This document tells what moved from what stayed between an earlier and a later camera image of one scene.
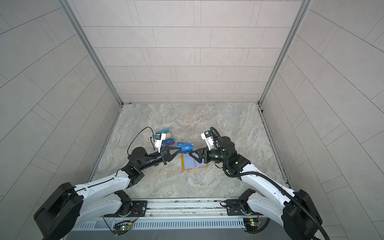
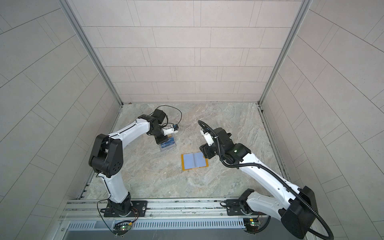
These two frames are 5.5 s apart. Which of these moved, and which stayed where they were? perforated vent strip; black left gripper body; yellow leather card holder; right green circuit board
Moved: black left gripper body
Stayed: right green circuit board; yellow leather card holder; perforated vent strip
